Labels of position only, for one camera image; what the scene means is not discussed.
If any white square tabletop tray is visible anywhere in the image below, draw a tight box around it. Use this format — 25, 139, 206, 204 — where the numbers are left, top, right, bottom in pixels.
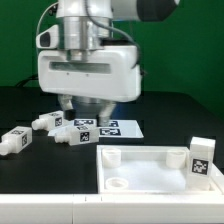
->
96, 145, 224, 195

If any white sheet with tags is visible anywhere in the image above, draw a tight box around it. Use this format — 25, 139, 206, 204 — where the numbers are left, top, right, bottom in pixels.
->
47, 119, 145, 139

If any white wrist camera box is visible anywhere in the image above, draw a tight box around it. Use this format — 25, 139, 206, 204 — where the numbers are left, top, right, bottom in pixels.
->
36, 25, 59, 49

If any grey cable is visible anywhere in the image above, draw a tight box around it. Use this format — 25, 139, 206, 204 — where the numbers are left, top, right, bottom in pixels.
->
35, 1, 61, 44

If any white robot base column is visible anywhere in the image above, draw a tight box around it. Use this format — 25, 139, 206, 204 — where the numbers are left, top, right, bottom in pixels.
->
72, 96, 105, 118

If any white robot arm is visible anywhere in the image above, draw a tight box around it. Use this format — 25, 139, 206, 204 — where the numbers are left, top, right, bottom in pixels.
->
36, 0, 180, 126

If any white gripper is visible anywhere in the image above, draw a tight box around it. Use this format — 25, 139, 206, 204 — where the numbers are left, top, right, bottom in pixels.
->
38, 46, 141, 127

